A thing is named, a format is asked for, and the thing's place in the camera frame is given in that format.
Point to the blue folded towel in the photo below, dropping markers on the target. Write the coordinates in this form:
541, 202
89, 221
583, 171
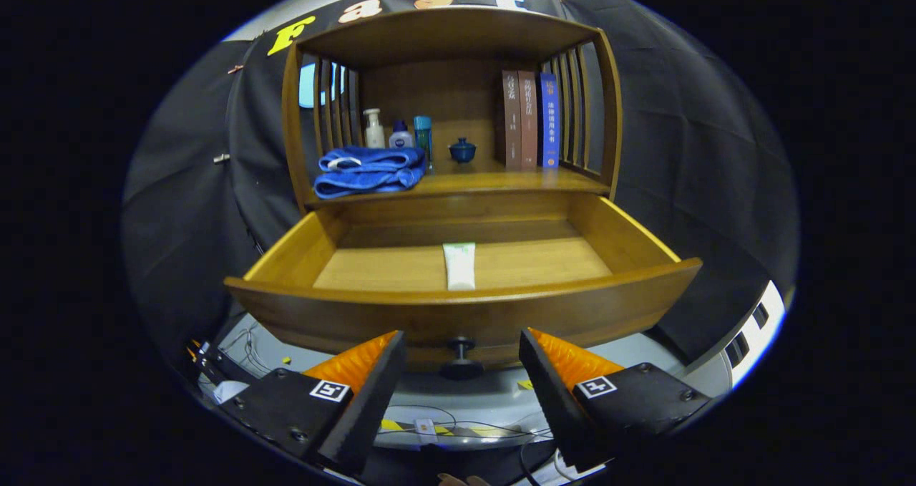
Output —
372, 175

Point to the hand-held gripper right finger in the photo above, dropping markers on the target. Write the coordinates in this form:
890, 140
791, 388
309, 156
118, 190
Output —
551, 400

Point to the white vented appliance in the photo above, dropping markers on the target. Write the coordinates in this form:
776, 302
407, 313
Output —
751, 336

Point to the white pump bottle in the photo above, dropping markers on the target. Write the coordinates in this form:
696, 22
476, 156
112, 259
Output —
374, 135

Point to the dark brown book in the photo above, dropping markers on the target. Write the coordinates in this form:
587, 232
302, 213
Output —
511, 121

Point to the white squeeze tube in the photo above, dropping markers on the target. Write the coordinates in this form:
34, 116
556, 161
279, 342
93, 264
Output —
459, 268

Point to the wooden drawer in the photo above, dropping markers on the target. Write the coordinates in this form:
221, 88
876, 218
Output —
544, 314

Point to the blue lidded teacup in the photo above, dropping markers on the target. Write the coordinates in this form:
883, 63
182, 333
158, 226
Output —
462, 152

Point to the blue capped lotion bottle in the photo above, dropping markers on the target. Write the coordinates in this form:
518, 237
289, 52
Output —
401, 139

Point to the black backdrop cloth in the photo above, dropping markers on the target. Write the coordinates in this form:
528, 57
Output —
680, 114

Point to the teal slim bottle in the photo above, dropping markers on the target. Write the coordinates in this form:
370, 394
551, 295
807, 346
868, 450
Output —
423, 135

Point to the wooden countertop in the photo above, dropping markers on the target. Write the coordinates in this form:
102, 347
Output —
494, 182

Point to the reddish brown book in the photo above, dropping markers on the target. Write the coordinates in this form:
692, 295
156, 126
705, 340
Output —
528, 121

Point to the blue book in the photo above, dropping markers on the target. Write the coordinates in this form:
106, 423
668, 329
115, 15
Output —
549, 121

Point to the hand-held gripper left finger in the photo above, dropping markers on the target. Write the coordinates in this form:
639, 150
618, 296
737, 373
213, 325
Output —
368, 400

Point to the wooden cabinet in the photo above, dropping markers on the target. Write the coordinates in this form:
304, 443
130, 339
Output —
444, 39

